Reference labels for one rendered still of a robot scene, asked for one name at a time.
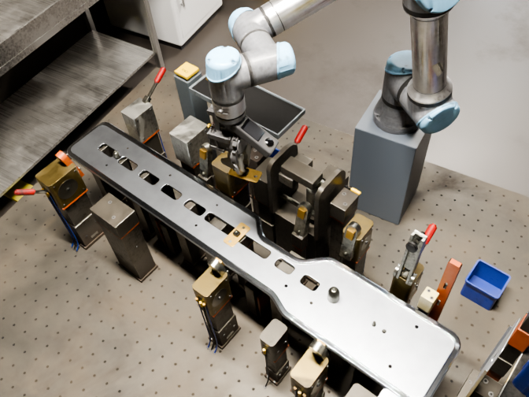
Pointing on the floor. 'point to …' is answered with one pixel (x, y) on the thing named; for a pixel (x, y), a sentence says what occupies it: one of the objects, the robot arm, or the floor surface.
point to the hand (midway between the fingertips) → (245, 168)
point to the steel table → (58, 78)
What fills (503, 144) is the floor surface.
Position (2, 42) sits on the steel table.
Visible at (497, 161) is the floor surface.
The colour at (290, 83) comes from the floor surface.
